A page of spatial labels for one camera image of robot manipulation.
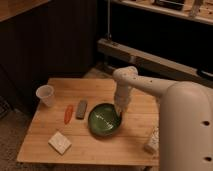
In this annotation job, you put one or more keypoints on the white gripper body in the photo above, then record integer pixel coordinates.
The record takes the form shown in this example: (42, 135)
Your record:
(122, 96)

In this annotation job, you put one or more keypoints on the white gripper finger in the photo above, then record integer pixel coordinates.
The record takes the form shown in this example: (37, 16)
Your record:
(125, 108)
(119, 111)

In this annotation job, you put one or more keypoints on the green ceramic bowl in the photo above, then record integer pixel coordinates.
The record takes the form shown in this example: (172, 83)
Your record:
(103, 120)

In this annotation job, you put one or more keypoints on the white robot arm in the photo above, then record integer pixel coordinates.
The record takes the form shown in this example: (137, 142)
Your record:
(185, 118)

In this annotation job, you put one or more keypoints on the grey rectangular block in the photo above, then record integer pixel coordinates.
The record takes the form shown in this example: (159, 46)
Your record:
(81, 109)

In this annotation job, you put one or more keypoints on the long wooden beam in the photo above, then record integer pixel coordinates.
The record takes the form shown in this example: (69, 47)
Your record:
(151, 62)

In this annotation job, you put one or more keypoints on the white plastic bottle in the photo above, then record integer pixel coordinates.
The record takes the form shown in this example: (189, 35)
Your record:
(152, 145)

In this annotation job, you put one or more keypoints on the orange carrot toy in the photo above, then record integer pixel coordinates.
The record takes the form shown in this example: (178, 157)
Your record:
(68, 114)

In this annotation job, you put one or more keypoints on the metal pole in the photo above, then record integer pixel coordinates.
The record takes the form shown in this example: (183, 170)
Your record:
(109, 20)

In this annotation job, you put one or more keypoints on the low wooden table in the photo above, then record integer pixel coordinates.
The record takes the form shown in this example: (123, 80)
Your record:
(125, 147)

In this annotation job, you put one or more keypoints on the translucent plastic cup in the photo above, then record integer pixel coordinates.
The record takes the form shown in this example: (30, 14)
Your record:
(46, 94)

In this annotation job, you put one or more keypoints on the wooden shelf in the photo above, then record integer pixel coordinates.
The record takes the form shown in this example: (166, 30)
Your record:
(193, 10)

